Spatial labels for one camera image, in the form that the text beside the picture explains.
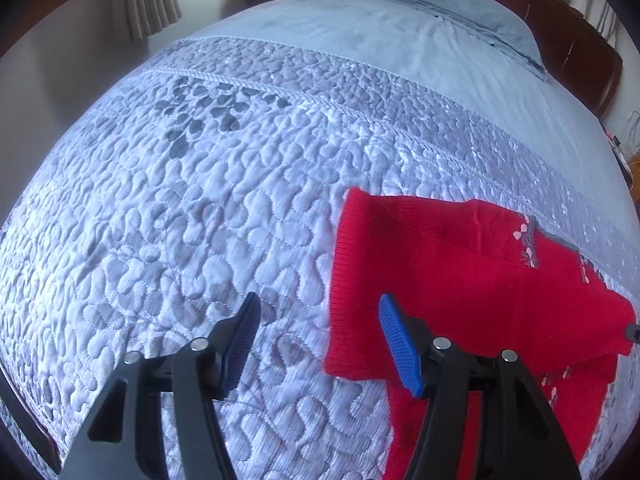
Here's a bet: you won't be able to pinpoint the pale blue pillow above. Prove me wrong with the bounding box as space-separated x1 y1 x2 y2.
364 0 548 81

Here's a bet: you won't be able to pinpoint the dark bed frame rail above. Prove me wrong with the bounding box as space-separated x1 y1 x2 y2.
0 370 62 476

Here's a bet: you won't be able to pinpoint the white grey quilted bedspread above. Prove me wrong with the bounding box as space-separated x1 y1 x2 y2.
0 35 640 480

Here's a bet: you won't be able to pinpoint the pale blue bed sheet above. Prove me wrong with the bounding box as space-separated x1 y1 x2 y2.
190 0 601 161

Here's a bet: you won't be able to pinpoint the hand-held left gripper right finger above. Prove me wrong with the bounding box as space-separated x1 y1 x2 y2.
377 293 583 480

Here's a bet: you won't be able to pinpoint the red knitted sweater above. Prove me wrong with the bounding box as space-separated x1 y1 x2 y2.
324 187 638 480

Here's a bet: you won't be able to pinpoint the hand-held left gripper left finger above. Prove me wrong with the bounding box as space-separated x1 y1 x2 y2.
59 291 262 480

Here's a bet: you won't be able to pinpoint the tangle of cables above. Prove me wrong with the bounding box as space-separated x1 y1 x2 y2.
625 112 640 161

